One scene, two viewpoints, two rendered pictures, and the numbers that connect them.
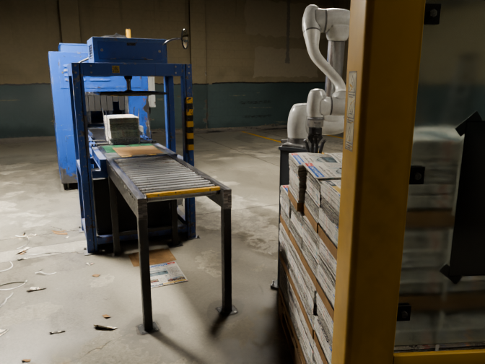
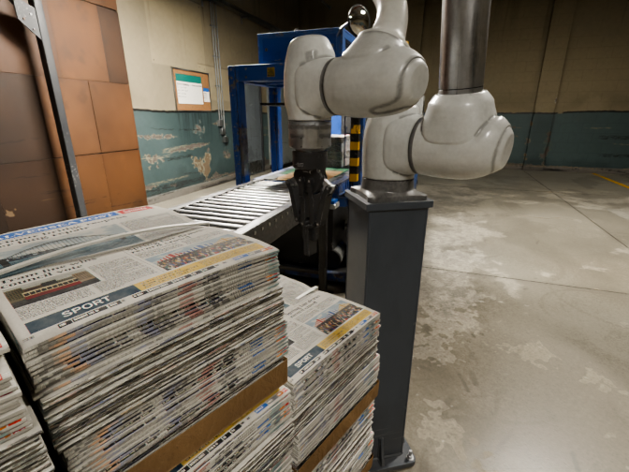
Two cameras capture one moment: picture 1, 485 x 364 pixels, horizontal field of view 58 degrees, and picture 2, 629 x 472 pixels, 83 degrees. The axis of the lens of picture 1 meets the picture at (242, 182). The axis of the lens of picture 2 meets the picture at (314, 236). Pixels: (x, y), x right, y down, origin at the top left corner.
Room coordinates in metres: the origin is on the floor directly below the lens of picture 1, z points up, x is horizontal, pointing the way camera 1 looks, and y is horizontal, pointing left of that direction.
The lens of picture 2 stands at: (1.92, -0.95, 1.23)
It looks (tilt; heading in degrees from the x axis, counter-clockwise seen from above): 19 degrees down; 44
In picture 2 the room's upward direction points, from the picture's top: straight up
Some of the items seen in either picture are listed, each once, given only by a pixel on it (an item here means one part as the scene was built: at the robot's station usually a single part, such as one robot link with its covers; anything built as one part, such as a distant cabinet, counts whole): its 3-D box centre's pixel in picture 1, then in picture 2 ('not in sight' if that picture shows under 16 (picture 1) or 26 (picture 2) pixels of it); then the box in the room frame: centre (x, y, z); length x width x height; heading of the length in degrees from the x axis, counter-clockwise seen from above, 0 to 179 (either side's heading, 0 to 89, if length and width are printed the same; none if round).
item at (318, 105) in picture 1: (318, 102); (314, 79); (2.47, -0.43, 1.30); 0.13 x 0.11 x 0.16; 91
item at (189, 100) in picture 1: (189, 123); (355, 145); (3.77, 0.45, 1.05); 0.05 x 0.05 x 0.45; 24
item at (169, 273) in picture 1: (163, 274); not in sight; (3.03, 0.59, 0.00); 0.37 x 0.28 x 0.01; 24
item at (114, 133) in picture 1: (121, 128); (332, 150); (4.45, 1.23, 0.93); 0.38 x 0.30 x 0.26; 24
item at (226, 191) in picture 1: (193, 176); (287, 216); (3.09, 0.36, 0.74); 1.34 x 0.05 x 0.12; 24
